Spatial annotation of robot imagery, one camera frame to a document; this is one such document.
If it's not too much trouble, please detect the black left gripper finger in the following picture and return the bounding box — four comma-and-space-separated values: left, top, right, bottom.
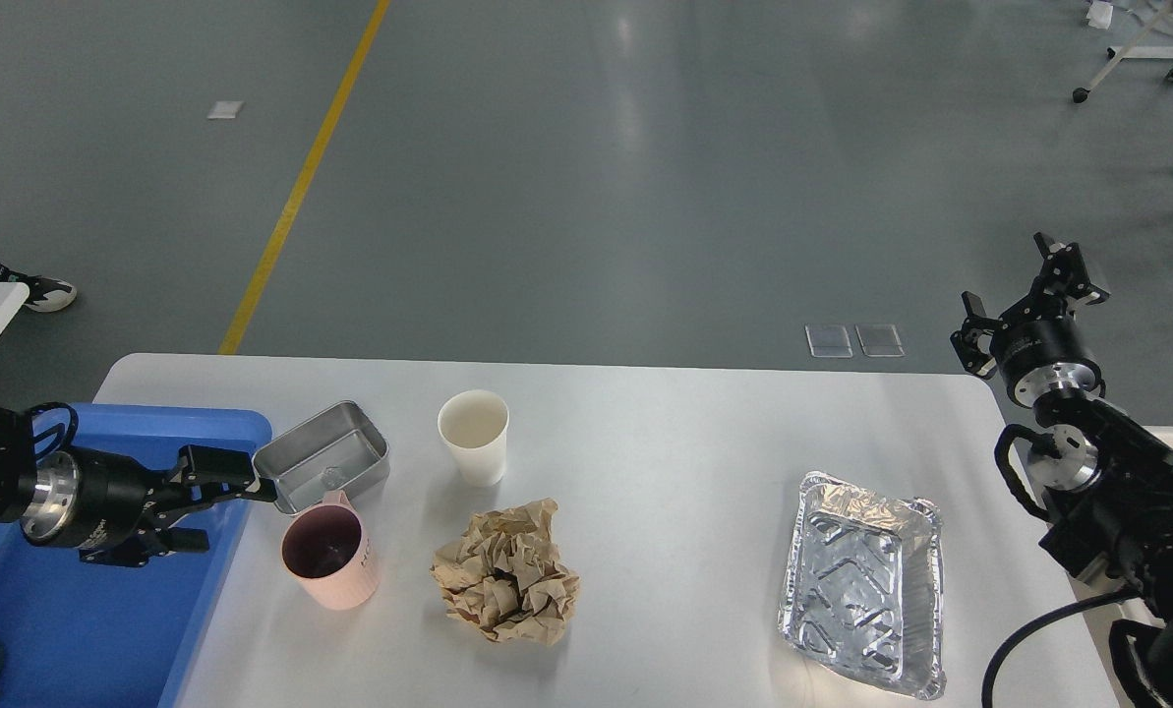
79, 527, 211, 569
158, 445, 279, 513

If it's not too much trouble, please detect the stainless steel rectangular container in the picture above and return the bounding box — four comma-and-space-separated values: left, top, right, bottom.
253, 400, 391, 516

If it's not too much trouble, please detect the seated person in black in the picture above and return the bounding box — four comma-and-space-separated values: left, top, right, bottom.
0, 261, 77, 314

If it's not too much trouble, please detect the clear floor plate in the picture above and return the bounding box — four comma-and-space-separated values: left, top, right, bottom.
804, 325, 854, 359
854, 324, 906, 358

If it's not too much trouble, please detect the clear floor plate right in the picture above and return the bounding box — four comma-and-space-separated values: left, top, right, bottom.
854, 324, 906, 358

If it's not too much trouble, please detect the aluminium foil tray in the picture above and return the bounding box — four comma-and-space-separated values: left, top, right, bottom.
778, 471, 945, 702

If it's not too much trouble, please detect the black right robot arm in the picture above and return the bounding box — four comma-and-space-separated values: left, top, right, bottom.
950, 232, 1173, 707

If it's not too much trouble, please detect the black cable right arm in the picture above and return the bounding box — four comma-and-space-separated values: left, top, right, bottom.
979, 590, 1138, 708

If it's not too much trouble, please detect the pink ribbed mug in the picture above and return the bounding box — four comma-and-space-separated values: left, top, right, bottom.
280, 490, 380, 611

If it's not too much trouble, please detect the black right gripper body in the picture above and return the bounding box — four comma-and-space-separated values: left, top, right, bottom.
994, 315, 1104, 408

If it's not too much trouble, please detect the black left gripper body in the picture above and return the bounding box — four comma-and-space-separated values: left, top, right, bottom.
20, 448, 165, 551

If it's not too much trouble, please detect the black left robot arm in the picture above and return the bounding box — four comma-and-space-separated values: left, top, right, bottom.
0, 402, 279, 569

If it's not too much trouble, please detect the clear floor plate left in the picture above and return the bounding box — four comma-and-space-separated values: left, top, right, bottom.
804, 325, 854, 359

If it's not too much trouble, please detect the beige plastic bin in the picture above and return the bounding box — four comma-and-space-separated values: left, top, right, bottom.
1072, 426, 1173, 635

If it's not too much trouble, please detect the white paper scrap on floor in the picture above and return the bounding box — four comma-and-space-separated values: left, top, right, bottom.
205, 100, 245, 121

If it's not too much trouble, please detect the crumpled brown paper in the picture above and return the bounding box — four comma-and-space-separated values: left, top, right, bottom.
432, 498, 581, 646

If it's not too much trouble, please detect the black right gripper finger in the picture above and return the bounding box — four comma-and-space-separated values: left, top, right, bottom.
1024, 232, 1108, 324
950, 291, 1006, 380

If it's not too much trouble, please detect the blue plastic tray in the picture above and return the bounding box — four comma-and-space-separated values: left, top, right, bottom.
0, 403, 272, 707

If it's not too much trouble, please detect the white paper cup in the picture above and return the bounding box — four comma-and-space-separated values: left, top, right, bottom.
438, 389, 510, 486

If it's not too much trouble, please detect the white wheeled cart frame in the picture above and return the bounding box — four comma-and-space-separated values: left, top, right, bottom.
1072, 0, 1173, 219

